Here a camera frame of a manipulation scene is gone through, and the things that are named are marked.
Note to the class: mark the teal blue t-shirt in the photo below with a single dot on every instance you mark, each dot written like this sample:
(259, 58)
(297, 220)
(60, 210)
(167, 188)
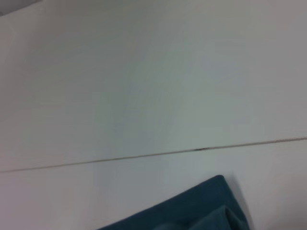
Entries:
(196, 208)

